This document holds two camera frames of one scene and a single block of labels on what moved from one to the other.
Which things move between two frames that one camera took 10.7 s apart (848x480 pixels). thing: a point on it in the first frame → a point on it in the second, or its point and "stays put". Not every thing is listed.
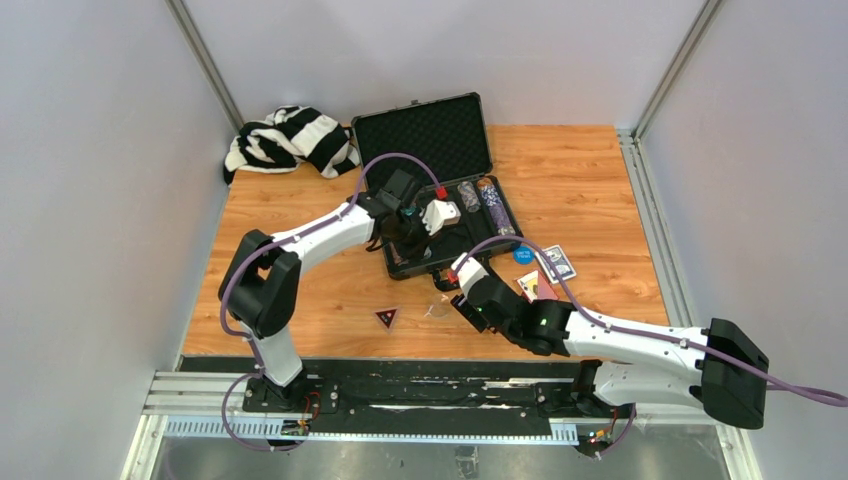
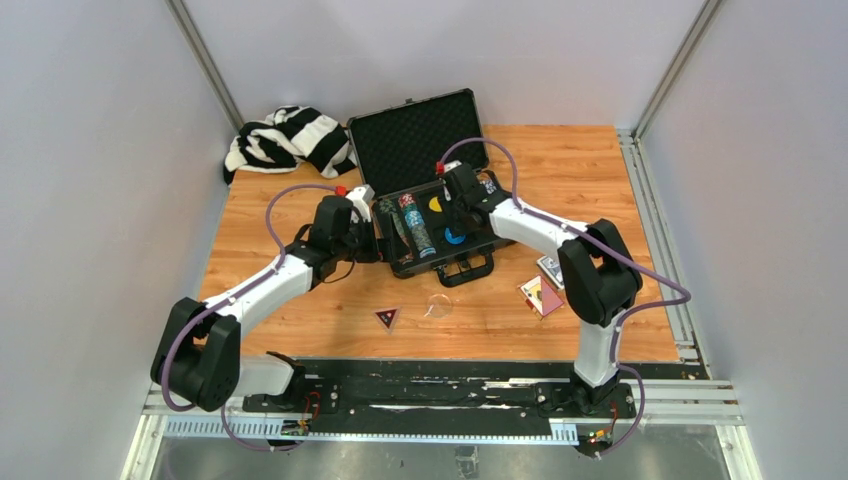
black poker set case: (444, 144) stays put
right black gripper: (460, 302) → (464, 227)
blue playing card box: (560, 262) stays put
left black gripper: (417, 250) → (372, 254)
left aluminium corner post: (179, 12) stays put
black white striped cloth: (292, 136) stays put
